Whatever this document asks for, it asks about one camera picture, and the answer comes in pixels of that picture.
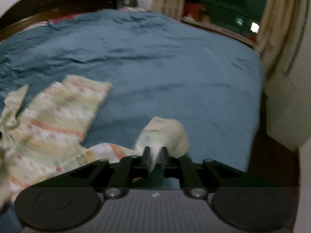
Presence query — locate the colourful patterned child shirt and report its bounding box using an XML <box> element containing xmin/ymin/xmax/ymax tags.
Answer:
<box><xmin>1</xmin><ymin>75</ymin><xmax>189</xmax><ymax>202</ymax></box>

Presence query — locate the teal blue bed blanket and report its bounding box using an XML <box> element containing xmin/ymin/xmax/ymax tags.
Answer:
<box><xmin>1</xmin><ymin>10</ymin><xmax>265</xmax><ymax>171</ymax></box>

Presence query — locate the dark box by headboard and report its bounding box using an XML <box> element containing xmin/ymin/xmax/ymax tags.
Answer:
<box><xmin>117</xmin><ymin>0</ymin><xmax>138</xmax><ymax>9</ymax></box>

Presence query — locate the red pink pillow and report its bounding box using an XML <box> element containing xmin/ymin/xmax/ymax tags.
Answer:
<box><xmin>47</xmin><ymin>13</ymin><xmax>81</xmax><ymax>25</ymax></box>

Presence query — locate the dark wooden headboard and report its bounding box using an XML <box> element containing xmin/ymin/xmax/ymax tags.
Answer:
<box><xmin>1</xmin><ymin>0</ymin><xmax>118</xmax><ymax>41</ymax></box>

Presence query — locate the beige right curtain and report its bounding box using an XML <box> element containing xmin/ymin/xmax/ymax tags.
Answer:
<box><xmin>255</xmin><ymin>0</ymin><xmax>306</xmax><ymax>63</ymax></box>

